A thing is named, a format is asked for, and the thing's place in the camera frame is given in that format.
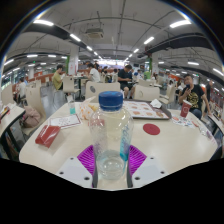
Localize white red-edged leaflet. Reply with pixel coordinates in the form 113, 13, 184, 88
49, 113, 83, 130

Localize small teal bottle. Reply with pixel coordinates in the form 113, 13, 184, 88
67, 95, 77, 116

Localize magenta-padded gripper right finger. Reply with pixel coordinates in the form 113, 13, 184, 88
126, 144, 167, 189

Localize group of cream chairs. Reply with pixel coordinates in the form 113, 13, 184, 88
28, 74, 178, 106

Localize cream chair with round hole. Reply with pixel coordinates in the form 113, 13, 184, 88
84, 80, 122, 103
132, 84, 161, 102

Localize clear wrapper with fried food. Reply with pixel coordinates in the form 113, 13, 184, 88
78, 96, 101, 121

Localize flat round red coaster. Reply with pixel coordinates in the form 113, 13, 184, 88
142, 122, 161, 136

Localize person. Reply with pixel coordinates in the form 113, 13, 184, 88
117, 64, 136, 99
51, 64, 65, 91
177, 73, 208, 120
16, 77, 28, 101
85, 62, 102, 84

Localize red paper cup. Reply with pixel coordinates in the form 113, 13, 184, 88
179, 99, 193, 119

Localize ceiling air conditioner unit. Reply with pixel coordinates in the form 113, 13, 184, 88
84, 27, 105, 40

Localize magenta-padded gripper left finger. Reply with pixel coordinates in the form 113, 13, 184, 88
55, 144, 99, 189

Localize neighbouring cream table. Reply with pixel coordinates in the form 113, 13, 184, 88
0, 104, 27, 161

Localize pink bag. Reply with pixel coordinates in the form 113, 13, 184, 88
21, 105, 42, 128

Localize crumpled white napkin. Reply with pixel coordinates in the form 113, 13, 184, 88
149, 98, 163, 109

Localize dark food tray with liner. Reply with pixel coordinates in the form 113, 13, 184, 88
122, 99, 173, 121

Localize ceiling lights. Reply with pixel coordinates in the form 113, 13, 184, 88
3, 19, 224, 76

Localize red flat packet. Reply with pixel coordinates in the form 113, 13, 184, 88
34, 124, 62, 149

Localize clear blue-capped water bottle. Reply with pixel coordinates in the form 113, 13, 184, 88
88, 90, 135, 181

